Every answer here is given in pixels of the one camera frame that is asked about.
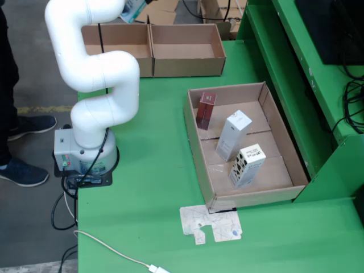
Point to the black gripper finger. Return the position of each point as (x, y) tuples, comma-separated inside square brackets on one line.
[(149, 1)]

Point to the white bottle with teal label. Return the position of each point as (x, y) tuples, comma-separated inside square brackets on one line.
[(132, 11)]

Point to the grey robot base unit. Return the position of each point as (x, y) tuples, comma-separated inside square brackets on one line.
[(61, 148)]

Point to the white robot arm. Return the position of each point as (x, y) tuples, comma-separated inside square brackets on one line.
[(96, 71)]

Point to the open brown cardboard box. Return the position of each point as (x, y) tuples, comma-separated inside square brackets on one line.
[(128, 34), (185, 37)]

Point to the printed brown cardboard box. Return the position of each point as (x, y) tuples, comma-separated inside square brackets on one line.
[(210, 11)]

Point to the cow print hand cream box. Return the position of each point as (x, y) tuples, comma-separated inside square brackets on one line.
[(247, 170)]

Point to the shallow cardboard tray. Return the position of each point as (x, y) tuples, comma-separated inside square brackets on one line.
[(270, 176)]

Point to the dark red carton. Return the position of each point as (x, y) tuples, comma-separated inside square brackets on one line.
[(205, 113)]

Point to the green metal shelf unit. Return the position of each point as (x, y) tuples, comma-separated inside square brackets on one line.
[(284, 85)]

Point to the tall white carton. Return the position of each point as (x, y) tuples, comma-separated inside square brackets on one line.
[(233, 136)]

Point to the black trouser leg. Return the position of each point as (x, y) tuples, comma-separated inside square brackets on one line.
[(8, 85), (4, 153)]

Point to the dark blue sneaker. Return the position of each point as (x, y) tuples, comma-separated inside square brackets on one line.
[(25, 173), (37, 126)]

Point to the black monitor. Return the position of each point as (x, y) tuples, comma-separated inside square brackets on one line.
[(327, 28)]

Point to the white patterned paper cutout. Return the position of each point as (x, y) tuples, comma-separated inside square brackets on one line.
[(221, 224)]

